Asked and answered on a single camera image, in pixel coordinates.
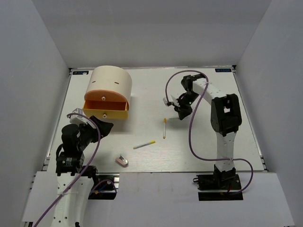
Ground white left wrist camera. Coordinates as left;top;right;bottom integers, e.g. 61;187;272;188
67;108;90;126

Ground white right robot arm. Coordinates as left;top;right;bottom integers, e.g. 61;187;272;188
172;73;242;189

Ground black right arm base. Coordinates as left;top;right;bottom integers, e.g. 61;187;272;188
193;174;243;201

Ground blue corner label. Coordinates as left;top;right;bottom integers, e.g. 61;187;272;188
215;68;232;73
72;70;89;75

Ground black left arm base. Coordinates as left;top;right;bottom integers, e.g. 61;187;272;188
82;166;119;200

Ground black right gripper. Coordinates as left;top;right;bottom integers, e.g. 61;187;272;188
173;91;200;120

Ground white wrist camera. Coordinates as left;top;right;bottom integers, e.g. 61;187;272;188
67;108;90;126
162;95;180;107

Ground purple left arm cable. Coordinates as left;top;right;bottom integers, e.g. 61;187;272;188
32;113;101;227

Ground blue left corner label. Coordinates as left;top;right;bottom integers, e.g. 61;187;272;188
72;70;89;75

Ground blue right corner label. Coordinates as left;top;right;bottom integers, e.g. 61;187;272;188
215;68;232;73

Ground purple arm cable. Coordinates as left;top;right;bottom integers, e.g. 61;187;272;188
32;113;101;227
165;70;253;195

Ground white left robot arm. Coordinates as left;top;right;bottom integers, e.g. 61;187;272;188
51;113;114;227

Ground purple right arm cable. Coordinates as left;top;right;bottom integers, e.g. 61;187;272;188
165;70;253;195

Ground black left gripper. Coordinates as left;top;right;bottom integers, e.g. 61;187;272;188
77;115;114;150

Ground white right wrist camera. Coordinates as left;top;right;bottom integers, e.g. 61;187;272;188
162;95;180;107

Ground beige orange drawer container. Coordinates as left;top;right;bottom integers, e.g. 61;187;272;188
83;65;132;120

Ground pink white eraser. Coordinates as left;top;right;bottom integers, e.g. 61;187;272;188
115;155;129;167

